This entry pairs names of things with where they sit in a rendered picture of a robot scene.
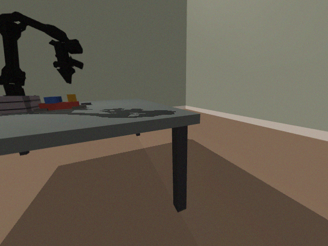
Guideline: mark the orange rectangular block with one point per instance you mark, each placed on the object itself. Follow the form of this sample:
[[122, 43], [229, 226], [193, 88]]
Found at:
[[71, 97]]

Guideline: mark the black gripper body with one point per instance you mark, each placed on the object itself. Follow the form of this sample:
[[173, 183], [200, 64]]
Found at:
[[63, 61]]

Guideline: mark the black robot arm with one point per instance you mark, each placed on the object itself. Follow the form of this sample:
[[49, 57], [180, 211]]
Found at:
[[11, 32]]

